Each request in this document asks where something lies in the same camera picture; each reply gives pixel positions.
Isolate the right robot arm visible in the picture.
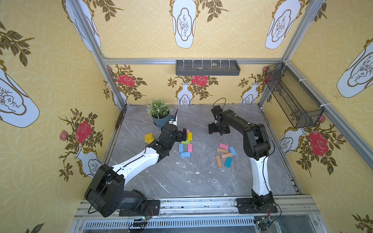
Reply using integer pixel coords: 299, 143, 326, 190
208, 105, 278, 215

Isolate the yellow toy shovel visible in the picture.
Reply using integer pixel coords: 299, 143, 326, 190
144, 133, 155, 144

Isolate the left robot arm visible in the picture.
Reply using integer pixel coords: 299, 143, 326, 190
85, 124, 187, 217

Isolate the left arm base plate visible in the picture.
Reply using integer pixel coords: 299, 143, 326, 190
119, 200, 160, 217

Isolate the circuit board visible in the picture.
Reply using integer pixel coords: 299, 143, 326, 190
132, 217, 148, 228
254, 217, 269, 232

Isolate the aluminium front rail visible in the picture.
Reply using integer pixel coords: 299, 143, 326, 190
69, 195, 329, 233

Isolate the right circuit board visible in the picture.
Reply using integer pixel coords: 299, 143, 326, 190
254, 217, 269, 232

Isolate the black wire mesh basket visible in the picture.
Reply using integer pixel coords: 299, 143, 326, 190
264, 63, 324, 128

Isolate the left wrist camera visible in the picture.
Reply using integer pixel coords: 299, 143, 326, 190
168, 115, 177, 126

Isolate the green block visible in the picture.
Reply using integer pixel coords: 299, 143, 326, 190
181, 140, 190, 145

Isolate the teal block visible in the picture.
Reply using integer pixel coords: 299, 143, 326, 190
224, 157, 233, 168

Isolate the wooden block lower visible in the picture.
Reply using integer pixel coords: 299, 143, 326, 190
216, 155, 223, 168

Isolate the wooden block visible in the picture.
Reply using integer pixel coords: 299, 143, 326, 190
217, 148, 229, 153
221, 152, 233, 159
216, 155, 223, 168

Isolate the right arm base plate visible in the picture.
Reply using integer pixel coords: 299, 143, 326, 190
234, 195, 278, 215

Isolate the yellow block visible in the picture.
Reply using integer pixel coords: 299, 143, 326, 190
187, 133, 193, 141

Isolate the wooden block middle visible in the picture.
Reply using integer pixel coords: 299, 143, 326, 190
221, 152, 233, 159

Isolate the left circuit board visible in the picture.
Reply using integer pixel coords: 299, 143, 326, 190
132, 217, 148, 228

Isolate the potted green plant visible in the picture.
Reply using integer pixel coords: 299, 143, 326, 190
147, 99, 172, 128

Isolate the wooden block upper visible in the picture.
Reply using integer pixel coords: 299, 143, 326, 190
217, 148, 229, 153

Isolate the light blue block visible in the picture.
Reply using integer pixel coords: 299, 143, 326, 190
181, 152, 191, 158
228, 146, 238, 156
178, 144, 184, 153

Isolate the grey wall shelf tray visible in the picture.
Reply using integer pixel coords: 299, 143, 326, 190
175, 59, 241, 76

